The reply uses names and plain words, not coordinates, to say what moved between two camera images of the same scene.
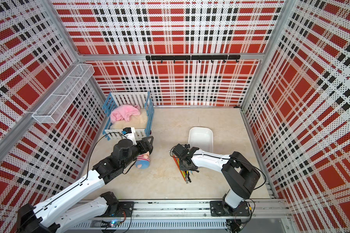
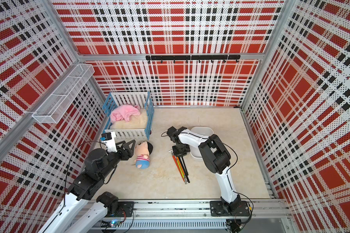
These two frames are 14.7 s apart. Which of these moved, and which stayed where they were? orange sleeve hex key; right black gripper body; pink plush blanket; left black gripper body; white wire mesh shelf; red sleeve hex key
Moved: right black gripper body; left black gripper body
Stayed: red sleeve hex key; pink plush blanket; white wire mesh shelf; orange sleeve hex key
